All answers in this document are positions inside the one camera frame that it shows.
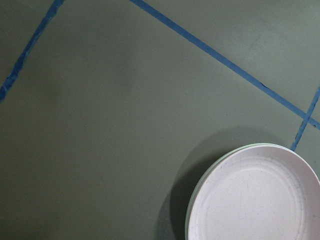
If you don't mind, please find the pink plate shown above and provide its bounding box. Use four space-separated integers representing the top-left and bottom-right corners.
184 143 320 240

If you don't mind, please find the cream white plate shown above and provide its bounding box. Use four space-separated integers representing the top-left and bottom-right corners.
184 143 291 240

